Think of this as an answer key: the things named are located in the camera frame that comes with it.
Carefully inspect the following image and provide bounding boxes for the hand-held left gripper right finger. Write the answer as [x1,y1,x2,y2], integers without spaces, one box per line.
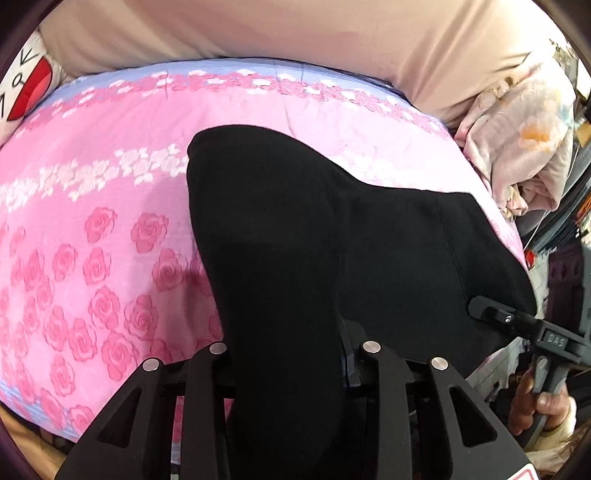
[339,318,532,480]

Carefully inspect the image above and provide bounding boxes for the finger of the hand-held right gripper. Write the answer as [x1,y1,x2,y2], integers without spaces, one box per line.
[468,296,541,340]

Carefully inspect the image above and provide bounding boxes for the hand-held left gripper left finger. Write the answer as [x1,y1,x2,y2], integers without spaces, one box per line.
[55,343,237,480]

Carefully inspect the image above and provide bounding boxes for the black pants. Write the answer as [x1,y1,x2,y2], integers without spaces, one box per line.
[186,124,539,480]

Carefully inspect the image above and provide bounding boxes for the person's right forearm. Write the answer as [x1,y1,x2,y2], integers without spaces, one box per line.
[522,399,591,462]

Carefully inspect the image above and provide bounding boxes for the person's right hand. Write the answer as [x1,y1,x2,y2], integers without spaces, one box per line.
[510,369,575,435]

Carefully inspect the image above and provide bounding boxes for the pale floral quilt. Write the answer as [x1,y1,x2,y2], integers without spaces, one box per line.
[455,39,578,217]

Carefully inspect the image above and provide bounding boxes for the pink floral bed sheet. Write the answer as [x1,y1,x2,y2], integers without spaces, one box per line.
[0,58,529,467]

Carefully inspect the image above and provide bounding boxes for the beige padded headboard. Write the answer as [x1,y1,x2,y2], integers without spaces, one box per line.
[39,0,568,123]

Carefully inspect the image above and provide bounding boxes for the cat face pillow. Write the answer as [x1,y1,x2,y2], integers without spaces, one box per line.
[0,34,75,134]

